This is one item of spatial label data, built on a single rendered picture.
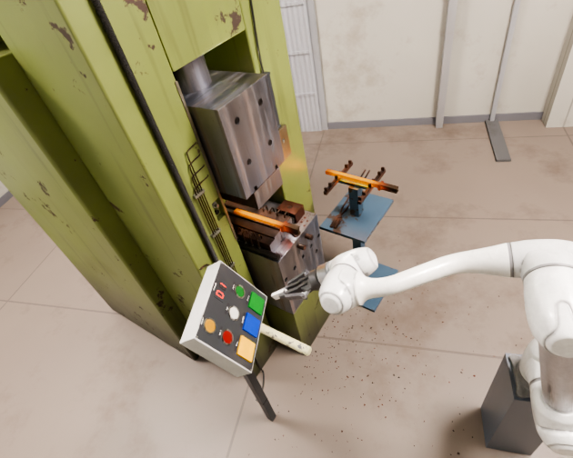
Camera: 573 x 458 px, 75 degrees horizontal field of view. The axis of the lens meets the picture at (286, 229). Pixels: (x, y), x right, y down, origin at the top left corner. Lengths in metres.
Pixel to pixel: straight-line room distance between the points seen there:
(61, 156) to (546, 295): 1.65
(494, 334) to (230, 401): 1.67
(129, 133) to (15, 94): 0.46
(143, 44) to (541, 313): 1.31
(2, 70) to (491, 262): 1.64
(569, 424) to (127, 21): 1.80
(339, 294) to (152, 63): 0.92
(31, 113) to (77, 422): 1.97
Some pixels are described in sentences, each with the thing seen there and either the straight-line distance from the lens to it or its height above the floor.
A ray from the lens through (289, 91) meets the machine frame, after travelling 1.94.
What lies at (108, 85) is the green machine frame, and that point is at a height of 1.89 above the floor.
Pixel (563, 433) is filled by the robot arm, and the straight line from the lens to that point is 1.59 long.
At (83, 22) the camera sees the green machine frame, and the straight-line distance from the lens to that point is 1.24.
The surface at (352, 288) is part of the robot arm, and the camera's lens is 1.11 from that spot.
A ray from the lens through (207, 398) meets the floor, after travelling 2.58.
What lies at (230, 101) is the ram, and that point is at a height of 1.70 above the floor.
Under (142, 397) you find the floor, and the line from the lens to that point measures 2.78.
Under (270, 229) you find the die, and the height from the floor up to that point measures 0.99.
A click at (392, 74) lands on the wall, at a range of 4.29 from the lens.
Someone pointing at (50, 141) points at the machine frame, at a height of 1.68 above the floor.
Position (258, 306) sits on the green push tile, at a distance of 1.54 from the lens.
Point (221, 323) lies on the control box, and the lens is 1.39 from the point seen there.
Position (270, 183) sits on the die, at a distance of 1.66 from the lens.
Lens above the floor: 2.22
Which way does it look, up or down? 43 degrees down
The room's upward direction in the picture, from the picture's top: 14 degrees counter-clockwise
